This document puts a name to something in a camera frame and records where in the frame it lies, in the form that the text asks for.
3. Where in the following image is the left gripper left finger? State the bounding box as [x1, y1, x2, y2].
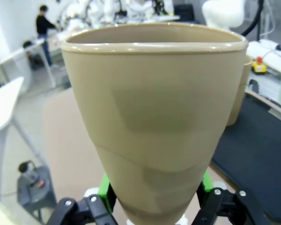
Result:
[46, 172, 122, 225]

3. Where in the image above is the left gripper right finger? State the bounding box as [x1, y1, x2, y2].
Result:
[193, 170, 269, 225]

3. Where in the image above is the tall brown cup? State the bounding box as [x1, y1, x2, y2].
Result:
[60, 22, 249, 222]
[226, 55, 253, 127]

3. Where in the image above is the grey metal step stool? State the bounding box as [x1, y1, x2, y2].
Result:
[16, 164, 57, 220]

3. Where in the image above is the black plastic tray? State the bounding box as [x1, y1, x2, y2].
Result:
[209, 92, 281, 223]

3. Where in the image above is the large white table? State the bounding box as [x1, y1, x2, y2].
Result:
[0, 76, 46, 165]

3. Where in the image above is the yellow emergency stop button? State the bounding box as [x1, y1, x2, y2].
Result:
[251, 56, 268, 76]

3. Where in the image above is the long white desk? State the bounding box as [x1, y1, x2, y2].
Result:
[0, 38, 56, 89]

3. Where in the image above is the person in black top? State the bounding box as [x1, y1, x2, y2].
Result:
[36, 5, 58, 68]

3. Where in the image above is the black arm cable sleeve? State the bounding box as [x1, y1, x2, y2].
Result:
[241, 0, 265, 37]

